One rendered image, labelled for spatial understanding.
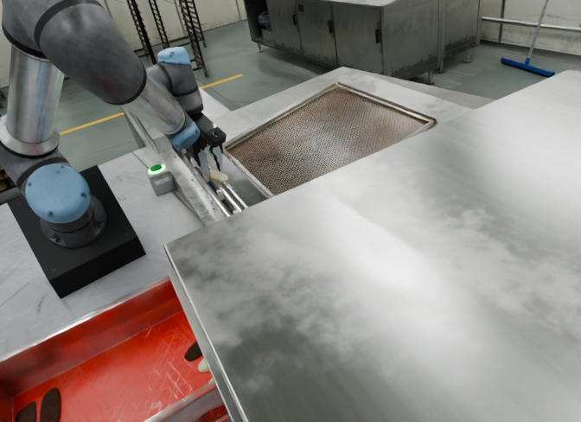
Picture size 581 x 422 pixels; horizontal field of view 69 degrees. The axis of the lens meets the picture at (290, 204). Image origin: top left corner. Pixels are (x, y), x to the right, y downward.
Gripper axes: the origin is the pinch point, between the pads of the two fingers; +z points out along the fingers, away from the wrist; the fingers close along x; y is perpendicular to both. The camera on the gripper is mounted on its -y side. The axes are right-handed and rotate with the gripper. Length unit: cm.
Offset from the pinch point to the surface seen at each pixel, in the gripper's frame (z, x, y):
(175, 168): 7.0, -1.2, 27.9
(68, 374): 11, 58, -22
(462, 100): 12, -96, -29
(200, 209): 7.2, 9.5, -2.2
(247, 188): 11.5, -9.3, -0.3
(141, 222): 11.1, 21.2, 15.4
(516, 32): 77, -408, 67
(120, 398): 11, 54, -36
